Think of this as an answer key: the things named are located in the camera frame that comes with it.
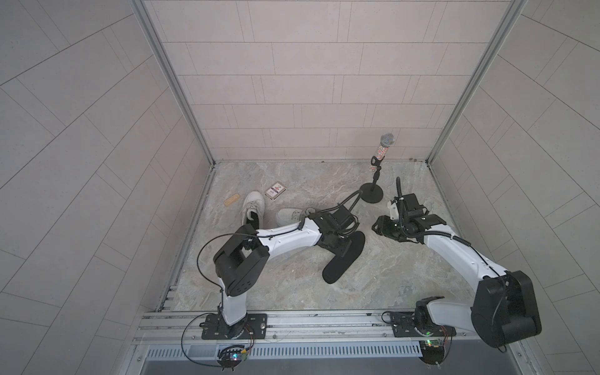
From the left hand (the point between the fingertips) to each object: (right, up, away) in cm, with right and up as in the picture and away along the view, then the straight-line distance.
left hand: (346, 248), depth 84 cm
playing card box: (-29, +20, +18) cm, 40 cm away
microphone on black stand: (+15, +19, +20) cm, 31 cm away
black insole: (-5, -5, -5) cm, 9 cm away
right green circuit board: (+23, -25, -16) cm, 38 cm away
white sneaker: (-35, +14, +2) cm, 37 cm away
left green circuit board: (-35, -24, -20) cm, 47 cm away
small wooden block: (-48, +16, +17) cm, 54 cm away
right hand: (+11, +8, +2) cm, 14 cm away
